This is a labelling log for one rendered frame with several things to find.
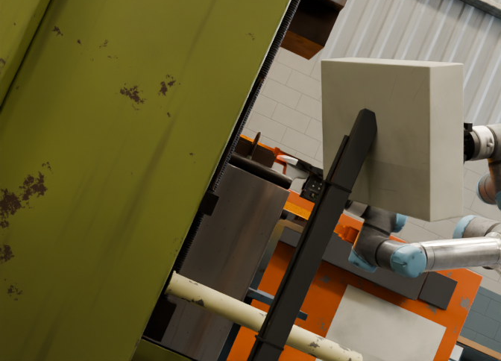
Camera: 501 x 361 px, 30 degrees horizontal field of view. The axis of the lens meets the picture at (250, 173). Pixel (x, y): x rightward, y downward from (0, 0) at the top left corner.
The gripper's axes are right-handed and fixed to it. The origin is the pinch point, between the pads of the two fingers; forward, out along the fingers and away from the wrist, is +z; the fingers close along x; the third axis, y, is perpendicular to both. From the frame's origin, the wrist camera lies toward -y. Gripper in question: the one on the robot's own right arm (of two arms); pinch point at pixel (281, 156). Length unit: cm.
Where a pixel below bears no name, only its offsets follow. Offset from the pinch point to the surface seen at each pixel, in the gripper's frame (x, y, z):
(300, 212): 34.0, 8.5, -15.8
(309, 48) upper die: -4.1, -26.9, 5.1
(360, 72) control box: -57, -14, 0
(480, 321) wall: 751, -14, -366
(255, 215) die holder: -15.9, 17.2, 2.1
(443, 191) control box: -70, 2, -20
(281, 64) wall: 760, -180, -55
